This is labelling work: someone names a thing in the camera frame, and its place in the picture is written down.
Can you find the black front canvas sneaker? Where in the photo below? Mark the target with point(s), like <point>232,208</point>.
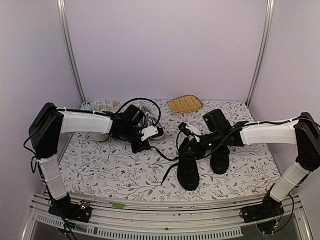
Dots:
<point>187,171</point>

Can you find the pale green small jar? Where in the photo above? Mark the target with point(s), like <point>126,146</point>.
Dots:
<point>86,106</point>

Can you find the aluminium front rail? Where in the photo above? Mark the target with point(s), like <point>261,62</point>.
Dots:
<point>173,220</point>

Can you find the floral tablecloth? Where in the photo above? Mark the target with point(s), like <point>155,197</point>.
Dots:
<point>110,169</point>

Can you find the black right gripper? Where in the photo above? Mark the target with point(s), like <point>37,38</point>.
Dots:
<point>197,151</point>

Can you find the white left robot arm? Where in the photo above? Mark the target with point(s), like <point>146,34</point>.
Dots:
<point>51,122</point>

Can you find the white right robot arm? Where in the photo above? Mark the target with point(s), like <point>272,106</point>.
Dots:
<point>301,131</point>

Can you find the black canvas sneaker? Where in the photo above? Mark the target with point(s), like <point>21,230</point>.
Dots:
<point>219,160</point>
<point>187,171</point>

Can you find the woven bamboo tray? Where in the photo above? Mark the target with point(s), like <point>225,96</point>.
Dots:
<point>185,104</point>

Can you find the aluminium frame post left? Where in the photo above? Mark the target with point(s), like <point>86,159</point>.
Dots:
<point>62,11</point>

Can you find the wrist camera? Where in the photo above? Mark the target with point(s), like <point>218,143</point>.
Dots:
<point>151,132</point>
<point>190,130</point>

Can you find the beige sneaker right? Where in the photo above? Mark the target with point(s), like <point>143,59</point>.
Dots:
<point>115,106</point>

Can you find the aluminium frame post right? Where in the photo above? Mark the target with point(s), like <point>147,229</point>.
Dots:
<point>261,51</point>

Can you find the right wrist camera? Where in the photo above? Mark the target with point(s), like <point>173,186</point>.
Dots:
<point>190,130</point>

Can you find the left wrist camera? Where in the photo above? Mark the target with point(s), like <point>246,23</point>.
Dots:
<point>151,132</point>

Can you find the beige sneaker left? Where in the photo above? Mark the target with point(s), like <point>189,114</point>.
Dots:
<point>100,137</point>

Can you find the green tape piece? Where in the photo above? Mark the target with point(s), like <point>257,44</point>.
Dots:
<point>117,205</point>

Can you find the beige sneaker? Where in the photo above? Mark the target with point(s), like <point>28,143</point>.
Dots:
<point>100,137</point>
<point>115,106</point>

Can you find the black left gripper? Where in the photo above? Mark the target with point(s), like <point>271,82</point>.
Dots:
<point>145,146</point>

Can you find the aluminium frame post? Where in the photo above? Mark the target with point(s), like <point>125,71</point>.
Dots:
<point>62,11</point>
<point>261,51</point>

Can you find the grey sneaker right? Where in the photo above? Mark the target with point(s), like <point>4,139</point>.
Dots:
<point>150,119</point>

